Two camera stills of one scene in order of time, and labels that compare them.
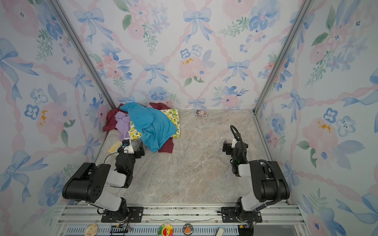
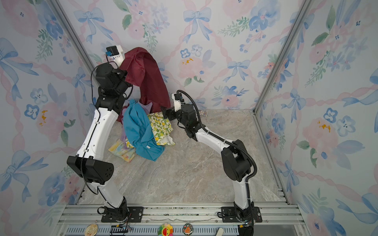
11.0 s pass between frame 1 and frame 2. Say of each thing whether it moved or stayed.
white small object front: stayed
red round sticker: stayed
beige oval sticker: stayed
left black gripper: moved
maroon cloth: moved
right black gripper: moved
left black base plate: stayed
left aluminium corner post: stayed
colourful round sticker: stayed
